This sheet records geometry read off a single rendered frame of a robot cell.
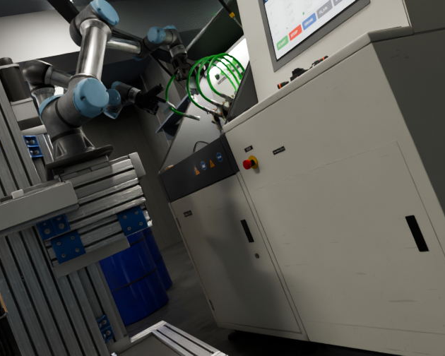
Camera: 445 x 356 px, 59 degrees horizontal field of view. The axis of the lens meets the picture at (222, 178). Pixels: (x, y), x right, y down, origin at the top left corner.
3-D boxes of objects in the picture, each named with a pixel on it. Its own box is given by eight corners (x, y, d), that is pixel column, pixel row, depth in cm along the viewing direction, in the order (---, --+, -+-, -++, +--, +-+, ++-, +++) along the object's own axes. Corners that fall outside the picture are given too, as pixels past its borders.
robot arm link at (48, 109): (70, 140, 148) (57, 107, 148) (92, 126, 141) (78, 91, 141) (42, 143, 137) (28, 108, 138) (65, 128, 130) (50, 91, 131)
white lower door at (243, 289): (217, 322, 208) (168, 203, 209) (220, 320, 209) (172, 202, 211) (300, 333, 155) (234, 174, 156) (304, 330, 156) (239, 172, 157)
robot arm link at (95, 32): (82, 133, 138) (99, 28, 165) (109, 116, 130) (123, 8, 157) (51, 117, 129) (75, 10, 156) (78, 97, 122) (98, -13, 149)
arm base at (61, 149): (56, 163, 129) (44, 135, 129) (55, 172, 143) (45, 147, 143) (100, 149, 136) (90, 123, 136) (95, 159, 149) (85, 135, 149)
